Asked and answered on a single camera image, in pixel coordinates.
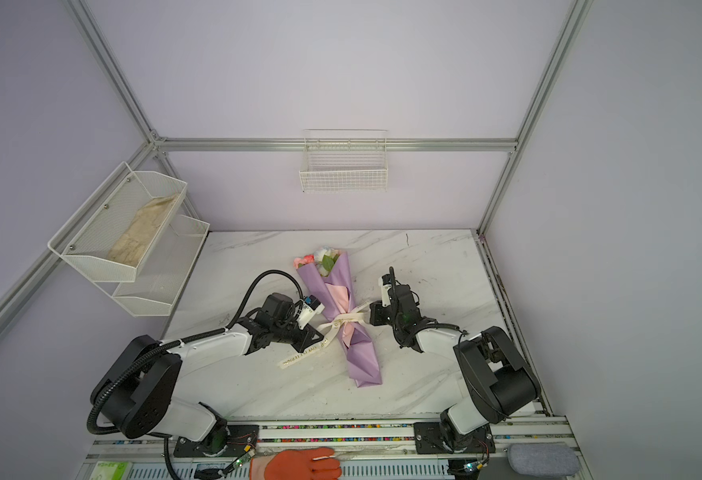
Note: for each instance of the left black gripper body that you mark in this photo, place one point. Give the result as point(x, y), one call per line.
point(285, 332)

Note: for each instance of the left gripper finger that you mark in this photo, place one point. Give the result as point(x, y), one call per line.
point(305, 338)
point(310, 307)

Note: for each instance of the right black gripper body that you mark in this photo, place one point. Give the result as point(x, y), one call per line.
point(397, 322)

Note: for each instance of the cream ribbon roll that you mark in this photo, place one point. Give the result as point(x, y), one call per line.
point(330, 330)

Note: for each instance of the pink purple wrapping paper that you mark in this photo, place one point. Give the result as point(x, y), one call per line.
point(337, 294)

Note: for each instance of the white fake rose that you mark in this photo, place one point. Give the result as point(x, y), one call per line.
point(325, 260)

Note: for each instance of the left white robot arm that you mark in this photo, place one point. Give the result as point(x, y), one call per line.
point(136, 396)

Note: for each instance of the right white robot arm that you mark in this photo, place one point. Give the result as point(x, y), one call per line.
point(499, 381)

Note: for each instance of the lower white mesh shelf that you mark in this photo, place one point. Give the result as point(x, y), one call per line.
point(166, 270)

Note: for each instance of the white mesh shelf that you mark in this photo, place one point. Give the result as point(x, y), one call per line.
point(86, 238)
point(166, 270)

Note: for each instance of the orange rubber glove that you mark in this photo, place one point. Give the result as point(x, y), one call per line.
point(311, 464)

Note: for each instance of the beige cloth in shelf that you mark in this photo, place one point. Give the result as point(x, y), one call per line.
point(132, 245)

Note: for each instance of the upper white mesh shelf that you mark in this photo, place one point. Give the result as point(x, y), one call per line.
point(86, 238)

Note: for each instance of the grey cloth pad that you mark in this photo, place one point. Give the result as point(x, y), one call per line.
point(543, 460)

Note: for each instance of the green white packet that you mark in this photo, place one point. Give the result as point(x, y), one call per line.
point(110, 470)

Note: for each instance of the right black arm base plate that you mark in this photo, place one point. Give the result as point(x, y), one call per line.
point(442, 437)

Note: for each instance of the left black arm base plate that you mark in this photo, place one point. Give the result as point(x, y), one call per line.
point(225, 440)

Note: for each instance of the white wire wall basket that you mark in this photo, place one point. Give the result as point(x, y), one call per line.
point(344, 160)

